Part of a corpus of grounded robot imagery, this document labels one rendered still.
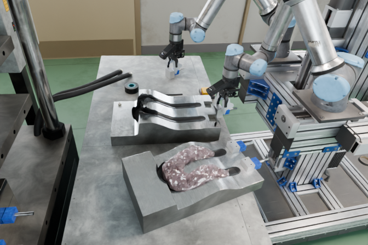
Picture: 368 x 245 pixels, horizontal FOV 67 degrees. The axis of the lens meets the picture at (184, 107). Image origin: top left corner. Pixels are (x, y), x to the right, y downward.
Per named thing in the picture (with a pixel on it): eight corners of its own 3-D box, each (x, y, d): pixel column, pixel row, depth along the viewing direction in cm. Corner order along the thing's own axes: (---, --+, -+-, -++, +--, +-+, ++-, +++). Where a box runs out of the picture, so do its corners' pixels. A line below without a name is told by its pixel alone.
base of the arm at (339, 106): (331, 91, 131) (340, 73, 125) (353, 111, 119) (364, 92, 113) (303, 93, 128) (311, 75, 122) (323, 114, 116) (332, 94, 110)
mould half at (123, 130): (207, 108, 153) (210, 87, 145) (218, 141, 133) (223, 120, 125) (115, 110, 146) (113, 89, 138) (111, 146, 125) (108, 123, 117)
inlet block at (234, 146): (248, 143, 130) (251, 134, 126) (255, 150, 126) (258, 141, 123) (225, 150, 125) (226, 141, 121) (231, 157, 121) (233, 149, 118)
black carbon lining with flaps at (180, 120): (200, 105, 143) (202, 89, 138) (206, 125, 131) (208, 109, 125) (132, 106, 138) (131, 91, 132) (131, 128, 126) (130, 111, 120)
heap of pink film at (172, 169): (211, 147, 121) (213, 134, 116) (233, 178, 108) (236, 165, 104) (155, 164, 111) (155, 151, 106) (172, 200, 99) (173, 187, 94)
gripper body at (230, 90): (237, 98, 141) (242, 78, 133) (222, 100, 138) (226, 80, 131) (231, 90, 146) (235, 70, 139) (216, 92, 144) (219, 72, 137)
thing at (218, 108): (234, 109, 154) (235, 101, 151) (237, 115, 150) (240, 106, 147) (212, 112, 150) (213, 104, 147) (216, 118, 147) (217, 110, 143)
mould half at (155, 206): (227, 145, 131) (231, 128, 124) (260, 188, 113) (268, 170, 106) (122, 176, 112) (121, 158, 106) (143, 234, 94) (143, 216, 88)
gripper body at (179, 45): (184, 58, 171) (185, 40, 164) (173, 62, 167) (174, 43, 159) (176, 53, 176) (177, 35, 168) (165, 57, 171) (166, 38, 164)
